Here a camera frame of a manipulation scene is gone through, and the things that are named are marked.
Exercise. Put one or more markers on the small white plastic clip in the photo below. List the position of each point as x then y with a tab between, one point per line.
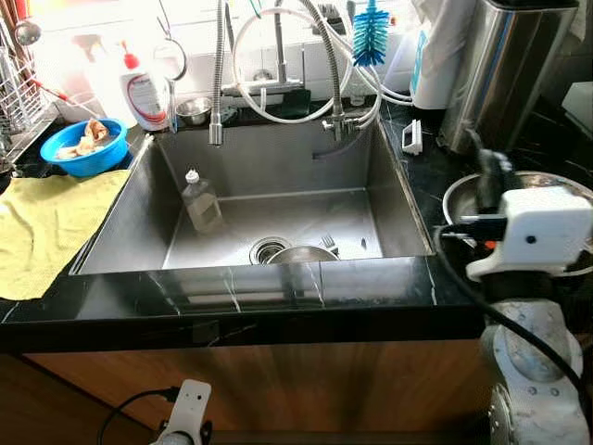
413	137

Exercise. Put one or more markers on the brown wooden cabinet front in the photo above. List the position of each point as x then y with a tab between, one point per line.
306	389

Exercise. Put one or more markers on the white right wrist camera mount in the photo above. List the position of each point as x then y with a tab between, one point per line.
537	232

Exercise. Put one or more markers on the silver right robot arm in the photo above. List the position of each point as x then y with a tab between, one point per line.
537	371

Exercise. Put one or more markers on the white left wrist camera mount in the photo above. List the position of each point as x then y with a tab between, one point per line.
190	403

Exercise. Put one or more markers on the large stainless steel bowl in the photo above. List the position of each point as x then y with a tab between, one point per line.
463	199

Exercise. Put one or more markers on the silver pull-down spray faucet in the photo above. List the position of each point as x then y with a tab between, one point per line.
218	83

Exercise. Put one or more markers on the small steel bowl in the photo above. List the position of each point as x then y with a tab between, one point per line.
194	111

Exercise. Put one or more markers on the chrome upright tap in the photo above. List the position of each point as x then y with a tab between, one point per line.
281	56

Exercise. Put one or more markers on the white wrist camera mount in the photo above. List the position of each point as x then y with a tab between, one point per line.
537	232
190	403

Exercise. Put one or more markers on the stainless steel sink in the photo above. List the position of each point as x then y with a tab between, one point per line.
278	176

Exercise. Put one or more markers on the white towel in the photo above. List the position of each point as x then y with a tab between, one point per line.
443	56

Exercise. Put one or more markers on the tall stainless steel container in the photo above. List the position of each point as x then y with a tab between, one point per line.
505	74

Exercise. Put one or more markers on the green sponge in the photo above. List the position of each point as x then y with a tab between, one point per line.
295	104

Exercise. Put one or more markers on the steel ladle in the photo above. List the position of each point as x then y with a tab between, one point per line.
27	32

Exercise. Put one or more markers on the yellow dish cloth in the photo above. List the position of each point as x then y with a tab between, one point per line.
51	232

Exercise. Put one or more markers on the brown food scraps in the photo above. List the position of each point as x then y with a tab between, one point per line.
91	137

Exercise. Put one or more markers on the steel sink drain strainer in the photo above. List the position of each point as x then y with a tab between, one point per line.
267	249

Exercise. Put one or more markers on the blue plastic bowl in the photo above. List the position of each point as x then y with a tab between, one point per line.
88	164

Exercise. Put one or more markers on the blue bottle brush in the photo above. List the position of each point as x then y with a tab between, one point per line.
371	37

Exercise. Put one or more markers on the white red-capped soap bottle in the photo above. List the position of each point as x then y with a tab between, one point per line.
144	97

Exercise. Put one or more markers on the overturned steel bowl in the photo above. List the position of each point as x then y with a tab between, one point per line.
304	254

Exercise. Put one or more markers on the chrome gooseneck faucet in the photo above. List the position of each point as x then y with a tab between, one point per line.
334	69

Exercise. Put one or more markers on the clear plastic bottle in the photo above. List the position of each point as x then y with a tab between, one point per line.
201	206

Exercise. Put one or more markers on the steel fork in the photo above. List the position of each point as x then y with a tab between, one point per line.
328	244

